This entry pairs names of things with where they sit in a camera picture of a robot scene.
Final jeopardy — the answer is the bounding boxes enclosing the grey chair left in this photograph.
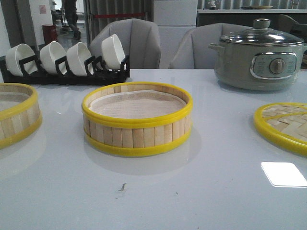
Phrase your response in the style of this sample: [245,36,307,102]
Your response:
[89,18,161,69]

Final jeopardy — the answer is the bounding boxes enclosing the white steamer liner cloth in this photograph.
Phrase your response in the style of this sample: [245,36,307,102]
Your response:
[89,90,186,119]

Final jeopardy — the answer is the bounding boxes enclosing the glass pot lid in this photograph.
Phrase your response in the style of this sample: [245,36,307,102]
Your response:
[220,18,304,46]

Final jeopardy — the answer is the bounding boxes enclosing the green electric cooking pot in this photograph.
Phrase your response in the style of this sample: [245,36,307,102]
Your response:
[208,42,307,91]

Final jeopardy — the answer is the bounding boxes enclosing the woven bamboo steamer lid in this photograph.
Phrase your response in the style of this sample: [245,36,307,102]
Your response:
[253,103,307,157]

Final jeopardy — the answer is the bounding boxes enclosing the bamboo steamer tier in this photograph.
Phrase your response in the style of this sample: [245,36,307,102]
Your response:
[0,83,42,149]
[82,81,193,157]

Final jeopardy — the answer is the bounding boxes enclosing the black bowl rack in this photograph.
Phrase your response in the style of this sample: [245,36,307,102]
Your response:
[0,55,130,86]

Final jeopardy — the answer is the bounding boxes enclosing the white bowl far left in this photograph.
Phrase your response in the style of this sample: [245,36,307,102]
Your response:
[5,44,35,76]

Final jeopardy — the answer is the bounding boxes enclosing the white bowl right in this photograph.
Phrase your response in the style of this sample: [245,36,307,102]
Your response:
[101,34,125,70]

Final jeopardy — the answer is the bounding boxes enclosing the white cabinet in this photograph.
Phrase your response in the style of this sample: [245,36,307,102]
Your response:
[153,0,198,69]

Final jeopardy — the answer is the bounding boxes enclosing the white bowl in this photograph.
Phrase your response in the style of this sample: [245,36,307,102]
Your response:
[101,34,125,70]
[67,42,92,76]
[5,44,35,76]
[40,41,66,75]

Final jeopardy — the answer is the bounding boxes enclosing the red bin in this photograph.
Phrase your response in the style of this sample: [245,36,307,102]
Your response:
[42,24,58,45]

